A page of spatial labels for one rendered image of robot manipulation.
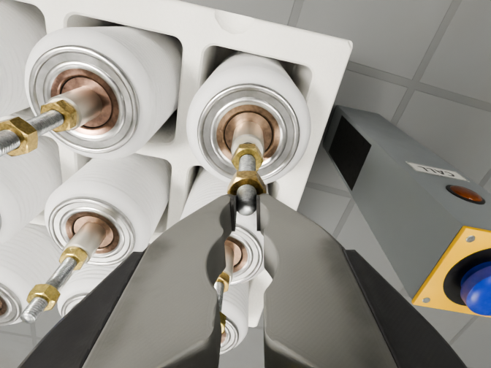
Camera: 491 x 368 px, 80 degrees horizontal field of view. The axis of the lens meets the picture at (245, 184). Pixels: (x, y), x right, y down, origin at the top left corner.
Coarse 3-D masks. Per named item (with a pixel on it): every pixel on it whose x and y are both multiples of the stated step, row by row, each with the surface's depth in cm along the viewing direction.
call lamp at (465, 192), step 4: (452, 188) 23; (456, 188) 23; (460, 188) 23; (464, 188) 23; (456, 192) 22; (460, 192) 22; (464, 192) 22; (468, 192) 22; (472, 192) 22; (464, 196) 22; (468, 196) 22; (472, 196) 22; (476, 196) 22; (480, 196) 22; (476, 200) 22; (480, 200) 22
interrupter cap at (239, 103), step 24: (216, 96) 20; (240, 96) 20; (264, 96) 20; (216, 120) 21; (240, 120) 21; (264, 120) 21; (288, 120) 21; (216, 144) 22; (264, 144) 22; (288, 144) 22; (216, 168) 23; (264, 168) 23
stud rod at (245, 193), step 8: (240, 160) 17; (248, 160) 17; (240, 168) 16; (248, 168) 16; (240, 192) 14; (248, 192) 14; (240, 200) 13; (248, 200) 13; (240, 208) 13; (248, 208) 13
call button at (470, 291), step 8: (480, 264) 19; (488, 264) 19; (472, 272) 19; (480, 272) 18; (488, 272) 18; (464, 280) 20; (472, 280) 18; (480, 280) 18; (488, 280) 18; (464, 288) 19; (472, 288) 18; (480, 288) 18; (488, 288) 18; (464, 296) 19; (472, 296) 18; (480, 296) 18; (488, 296) 18; (472, 304) 19; (480, 304) 19; (488, 304) 19; (480, 312) 19; (488, 312) 19
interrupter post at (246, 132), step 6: (240, 126) 21; (246, 126) 20; (252, 126) 20; (258, 126) 21; (234, 132) 21; (240, 132) 20; (246, 132) 19; (252, 132) 19; (258, 132) 20; (234, 138) 20; (240, 138) 19; (246, 138) 19; (252, 138) 19; (258, 138) 19; (234, 144) 19; (258, 144) 19; (234, 150) 19
